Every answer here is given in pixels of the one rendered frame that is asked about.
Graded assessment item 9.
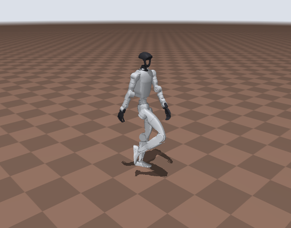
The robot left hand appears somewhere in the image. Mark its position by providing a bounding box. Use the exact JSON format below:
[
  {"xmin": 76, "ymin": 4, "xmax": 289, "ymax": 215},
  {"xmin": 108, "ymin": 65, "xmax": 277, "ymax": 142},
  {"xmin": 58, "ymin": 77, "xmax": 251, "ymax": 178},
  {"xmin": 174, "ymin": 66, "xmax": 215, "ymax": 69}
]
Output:
[{"xmin": 163, "ymin": 103, "xmax": 171, "ymax": 120}]

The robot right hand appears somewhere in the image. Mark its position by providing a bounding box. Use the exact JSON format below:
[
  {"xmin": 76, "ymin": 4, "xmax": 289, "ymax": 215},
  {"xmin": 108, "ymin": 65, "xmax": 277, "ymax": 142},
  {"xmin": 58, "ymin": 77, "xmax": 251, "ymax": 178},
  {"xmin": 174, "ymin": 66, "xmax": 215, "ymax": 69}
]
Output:
[{"xmin": 118, "ymin": 109, "xmax": 126, "ymax": 123}]

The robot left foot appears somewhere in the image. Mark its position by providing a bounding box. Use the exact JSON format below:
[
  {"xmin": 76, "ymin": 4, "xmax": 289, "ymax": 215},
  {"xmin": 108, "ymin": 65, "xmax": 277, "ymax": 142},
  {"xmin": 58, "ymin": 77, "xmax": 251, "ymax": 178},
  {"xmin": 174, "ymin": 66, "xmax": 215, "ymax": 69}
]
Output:
[{"xmin": 135, "ymin": 161, "xmax": 151, "ymax": 168}]

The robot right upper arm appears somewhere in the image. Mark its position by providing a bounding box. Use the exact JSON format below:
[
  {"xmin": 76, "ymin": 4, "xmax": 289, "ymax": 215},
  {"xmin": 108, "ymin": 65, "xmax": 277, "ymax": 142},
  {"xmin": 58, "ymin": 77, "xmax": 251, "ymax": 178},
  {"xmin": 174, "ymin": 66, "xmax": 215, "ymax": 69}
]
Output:
[{"xmin": 128, "ymin": 72, "xmax": 141, "ymax": 98}]

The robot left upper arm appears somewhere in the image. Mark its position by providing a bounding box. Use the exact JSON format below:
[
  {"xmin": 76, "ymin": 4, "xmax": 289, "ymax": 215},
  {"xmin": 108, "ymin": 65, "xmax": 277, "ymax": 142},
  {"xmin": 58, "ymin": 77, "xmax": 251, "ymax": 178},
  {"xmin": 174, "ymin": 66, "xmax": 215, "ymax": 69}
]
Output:
[{"xmin": 151, "ymin": 70, "xmax": 162, "ymax": 93}]

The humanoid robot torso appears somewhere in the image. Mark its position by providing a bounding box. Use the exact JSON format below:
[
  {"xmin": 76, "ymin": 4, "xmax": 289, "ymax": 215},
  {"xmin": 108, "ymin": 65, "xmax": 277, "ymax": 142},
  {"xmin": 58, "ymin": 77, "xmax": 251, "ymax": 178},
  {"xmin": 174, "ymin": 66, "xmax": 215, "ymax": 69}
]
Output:
[{"xmin": 134, "ymin": 68, "xmax": 153, "ymax": 112}]

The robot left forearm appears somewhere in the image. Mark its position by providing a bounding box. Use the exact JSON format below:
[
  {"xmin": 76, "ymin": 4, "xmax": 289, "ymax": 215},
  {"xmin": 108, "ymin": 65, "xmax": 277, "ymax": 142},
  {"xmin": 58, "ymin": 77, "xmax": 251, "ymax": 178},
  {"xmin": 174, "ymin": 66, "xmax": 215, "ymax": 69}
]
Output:
[{"xmin": 157, "ymin": 91, "xmax": 166, "ymax": 108}]

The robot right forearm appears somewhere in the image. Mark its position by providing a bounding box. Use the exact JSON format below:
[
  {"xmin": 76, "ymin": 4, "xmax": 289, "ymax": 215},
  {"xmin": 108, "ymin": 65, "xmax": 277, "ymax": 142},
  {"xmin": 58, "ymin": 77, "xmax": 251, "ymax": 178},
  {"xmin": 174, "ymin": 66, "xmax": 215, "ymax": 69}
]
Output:
[{"xmin": 120, "ymin": 91, "xmax": 131, "ymax": 111}]

